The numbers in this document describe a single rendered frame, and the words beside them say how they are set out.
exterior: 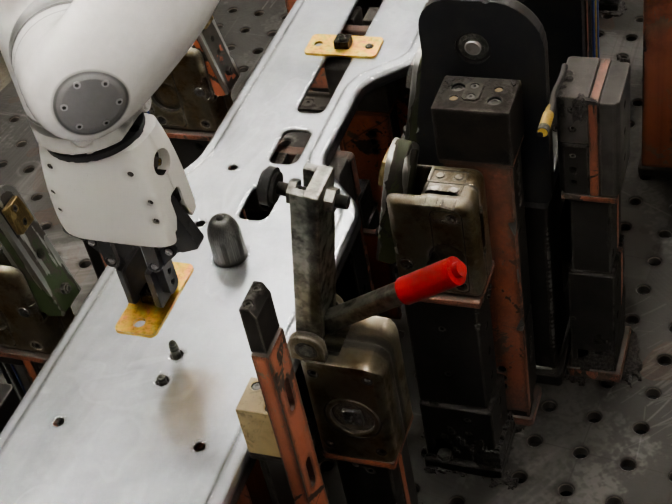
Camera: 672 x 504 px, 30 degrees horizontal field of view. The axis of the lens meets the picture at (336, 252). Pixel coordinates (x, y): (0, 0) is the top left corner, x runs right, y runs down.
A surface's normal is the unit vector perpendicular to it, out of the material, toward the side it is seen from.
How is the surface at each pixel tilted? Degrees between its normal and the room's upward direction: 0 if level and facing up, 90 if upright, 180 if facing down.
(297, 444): 90
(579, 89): 0
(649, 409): 0
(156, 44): 93
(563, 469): 0
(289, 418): 90
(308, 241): 90
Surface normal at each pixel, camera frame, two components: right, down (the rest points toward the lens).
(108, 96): 0.39, 0.61
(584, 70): -0.15, -0.73
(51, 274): 0.88, -0.05
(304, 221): -0.31, 0.68
